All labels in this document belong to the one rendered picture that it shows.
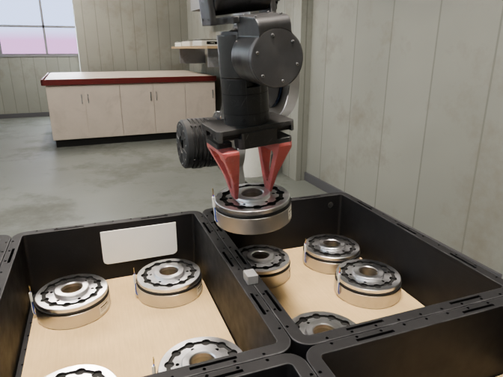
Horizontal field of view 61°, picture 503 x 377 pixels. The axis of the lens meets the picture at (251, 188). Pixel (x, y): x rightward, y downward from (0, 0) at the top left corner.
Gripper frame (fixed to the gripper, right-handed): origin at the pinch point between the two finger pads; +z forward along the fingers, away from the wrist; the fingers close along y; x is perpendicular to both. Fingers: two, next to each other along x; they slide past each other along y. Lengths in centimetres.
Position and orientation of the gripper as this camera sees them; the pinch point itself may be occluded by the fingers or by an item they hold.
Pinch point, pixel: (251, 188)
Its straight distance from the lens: 56.8
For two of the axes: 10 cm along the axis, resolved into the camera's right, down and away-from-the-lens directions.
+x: -4.1, -3.1, 8.6
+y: 9.1, -2.0, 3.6
